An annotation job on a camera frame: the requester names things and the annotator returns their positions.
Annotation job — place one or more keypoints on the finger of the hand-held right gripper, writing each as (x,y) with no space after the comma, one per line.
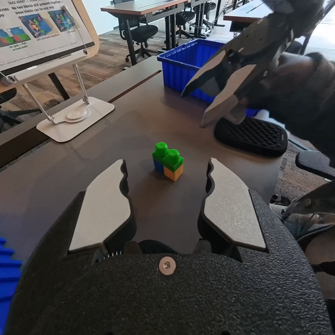
(214,73)
(233,94)

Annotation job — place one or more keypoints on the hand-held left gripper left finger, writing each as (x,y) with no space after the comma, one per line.
(102,214)

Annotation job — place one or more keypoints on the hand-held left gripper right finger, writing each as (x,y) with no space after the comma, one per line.
(233,214)

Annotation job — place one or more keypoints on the orange building block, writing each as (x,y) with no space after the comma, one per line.
(172,174)

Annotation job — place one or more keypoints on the blue building block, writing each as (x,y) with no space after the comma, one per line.
(158,166)

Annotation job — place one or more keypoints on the green building block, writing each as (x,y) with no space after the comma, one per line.
(172,159)

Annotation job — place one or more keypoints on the blue plastic bin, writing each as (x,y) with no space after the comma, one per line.
(8,288)
(180,68)

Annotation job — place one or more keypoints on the black textured wrist rest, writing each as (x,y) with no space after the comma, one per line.
(256,138)

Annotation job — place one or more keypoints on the black office chair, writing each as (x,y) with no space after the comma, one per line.
(316,165)
(144,34)

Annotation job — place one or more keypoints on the wooden office desk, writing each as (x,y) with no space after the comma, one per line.
(136,6)

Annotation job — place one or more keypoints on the printed instruction sheet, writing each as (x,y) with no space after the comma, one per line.
(31,31)

